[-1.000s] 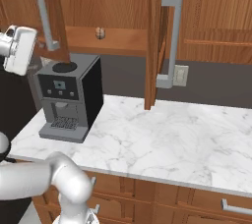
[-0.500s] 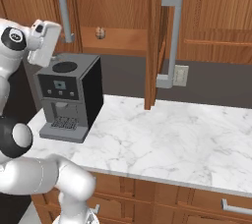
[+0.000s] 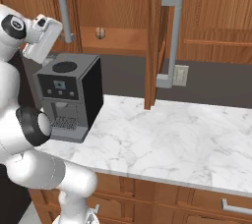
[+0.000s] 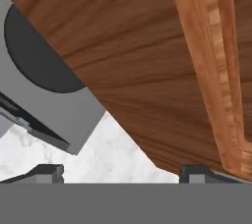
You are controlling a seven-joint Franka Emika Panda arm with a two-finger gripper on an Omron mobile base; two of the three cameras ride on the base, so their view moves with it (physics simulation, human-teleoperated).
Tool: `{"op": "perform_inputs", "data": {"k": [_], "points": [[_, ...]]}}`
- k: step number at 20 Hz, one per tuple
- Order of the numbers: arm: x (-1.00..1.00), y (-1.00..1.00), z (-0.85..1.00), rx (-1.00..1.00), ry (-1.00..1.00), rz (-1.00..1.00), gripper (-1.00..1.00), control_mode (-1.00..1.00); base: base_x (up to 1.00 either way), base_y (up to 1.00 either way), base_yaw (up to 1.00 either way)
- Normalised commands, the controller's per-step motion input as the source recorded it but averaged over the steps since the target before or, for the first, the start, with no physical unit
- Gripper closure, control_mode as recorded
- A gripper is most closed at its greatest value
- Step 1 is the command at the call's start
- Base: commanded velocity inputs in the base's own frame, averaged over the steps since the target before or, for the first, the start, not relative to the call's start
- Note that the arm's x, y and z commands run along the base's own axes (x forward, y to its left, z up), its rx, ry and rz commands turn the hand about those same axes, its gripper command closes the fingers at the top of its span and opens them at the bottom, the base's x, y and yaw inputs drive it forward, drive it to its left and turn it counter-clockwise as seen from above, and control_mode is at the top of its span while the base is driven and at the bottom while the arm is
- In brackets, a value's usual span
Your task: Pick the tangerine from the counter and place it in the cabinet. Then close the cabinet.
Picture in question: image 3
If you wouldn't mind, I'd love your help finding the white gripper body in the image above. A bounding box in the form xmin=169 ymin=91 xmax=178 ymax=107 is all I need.
xmin=22 ymin=18 xmax=64 ymax=65

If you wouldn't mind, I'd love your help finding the closed wooden cabinet door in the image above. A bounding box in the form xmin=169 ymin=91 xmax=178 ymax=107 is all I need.
xmin=169 ymin=0 xmax=252 ymax=66

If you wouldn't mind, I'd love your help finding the grey black coffee machine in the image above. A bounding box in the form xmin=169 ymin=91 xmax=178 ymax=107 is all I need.
xmin=32 ymin=52 xmax=105 ymax=144

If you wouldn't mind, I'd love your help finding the brown round item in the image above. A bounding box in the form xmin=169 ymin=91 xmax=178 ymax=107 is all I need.
xmin=94 ymin=27 xmax=107 ymax=40

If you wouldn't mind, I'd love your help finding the wooden drawer front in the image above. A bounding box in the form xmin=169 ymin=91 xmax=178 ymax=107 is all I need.
xmin=86 ymin=172 xmax=180 ymax=224
xmin=176 ymin=187 xmax=252 ymax=224

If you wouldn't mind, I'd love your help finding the short grey cabinet handle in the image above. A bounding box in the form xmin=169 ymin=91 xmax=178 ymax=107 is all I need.
xmin=54 ymin=0 xmax=76 ymax=44

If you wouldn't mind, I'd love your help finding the open wooden wall cabinet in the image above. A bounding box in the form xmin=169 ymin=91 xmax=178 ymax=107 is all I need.
xmin=72 ymin=0 xmax=153 ymax=57

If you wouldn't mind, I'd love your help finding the wooden cabinet door, long handle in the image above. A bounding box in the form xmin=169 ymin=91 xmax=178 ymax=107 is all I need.
xmin=144 ymin=0 xmax=173 ymax=111

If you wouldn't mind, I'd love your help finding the long grey cabinet handle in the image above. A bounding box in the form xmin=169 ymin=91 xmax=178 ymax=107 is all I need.
xmin=155 ymin=0 xmax=184 ymax=89

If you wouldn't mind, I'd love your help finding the white wall outlet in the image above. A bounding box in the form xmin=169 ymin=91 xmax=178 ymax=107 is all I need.
xmin=172 ymin=64 xmax=190 ymax=87

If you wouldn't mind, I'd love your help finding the grey drawer handle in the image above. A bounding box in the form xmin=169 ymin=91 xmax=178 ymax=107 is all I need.
xmin=220 ymin=197 xmax=252 ymax=217
xmin=90 ymin=203 xmax=101 ymax=216

